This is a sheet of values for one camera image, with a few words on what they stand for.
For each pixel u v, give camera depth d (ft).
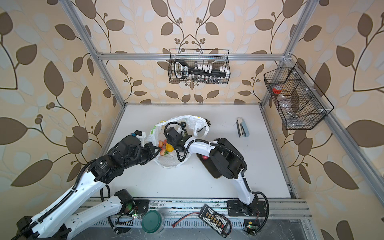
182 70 2.77
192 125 2.64
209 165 3.03
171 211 2.43
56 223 1.28
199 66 2.68
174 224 2.31
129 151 1.70
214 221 2.28
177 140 2.36
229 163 1.68
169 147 2.97
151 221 2.04
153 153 1.99
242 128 3.34
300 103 2.41
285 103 2.33
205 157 2.91
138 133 2.15
